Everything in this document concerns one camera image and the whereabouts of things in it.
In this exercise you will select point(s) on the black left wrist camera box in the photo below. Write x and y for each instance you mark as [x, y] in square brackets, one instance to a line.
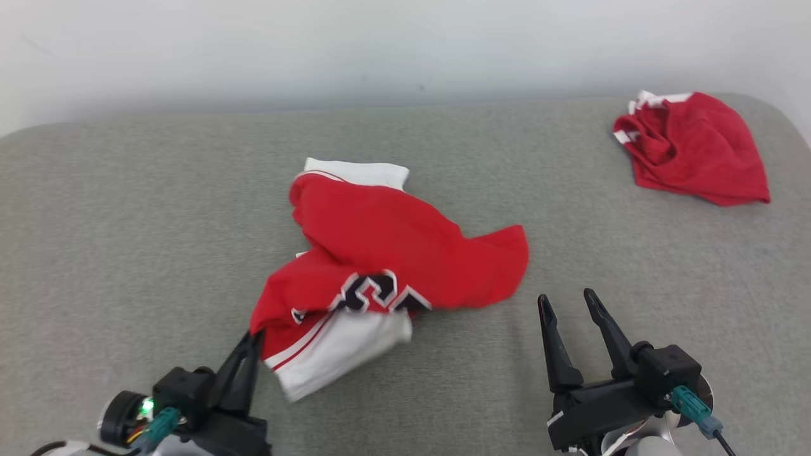
[184, 392]

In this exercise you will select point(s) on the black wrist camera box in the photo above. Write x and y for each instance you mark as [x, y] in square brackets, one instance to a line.
[184, 392]
[671, 373]

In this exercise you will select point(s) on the teal camera connector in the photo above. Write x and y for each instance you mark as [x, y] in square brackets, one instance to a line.
[161, 424]
[690, 405]

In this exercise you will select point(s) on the teal right camera connector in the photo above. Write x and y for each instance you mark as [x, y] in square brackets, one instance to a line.
[690, 405]

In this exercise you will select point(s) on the teal left camera connector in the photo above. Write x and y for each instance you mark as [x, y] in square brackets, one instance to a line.
[161, 424]

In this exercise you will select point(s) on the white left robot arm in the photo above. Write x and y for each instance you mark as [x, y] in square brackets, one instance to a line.
[120, 421]

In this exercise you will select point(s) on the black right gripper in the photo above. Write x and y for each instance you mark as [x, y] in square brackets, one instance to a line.
[602, 411]

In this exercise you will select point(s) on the red jersey with number print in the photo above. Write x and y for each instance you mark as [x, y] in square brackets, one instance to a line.
[380, 240]

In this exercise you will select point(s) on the red shorts with white stripe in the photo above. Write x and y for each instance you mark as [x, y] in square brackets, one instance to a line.
[697, 152]

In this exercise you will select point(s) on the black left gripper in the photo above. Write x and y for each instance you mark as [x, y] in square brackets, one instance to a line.
[234, 437]

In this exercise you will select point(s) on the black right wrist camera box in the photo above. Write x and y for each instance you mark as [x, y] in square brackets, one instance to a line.
[671, 373]

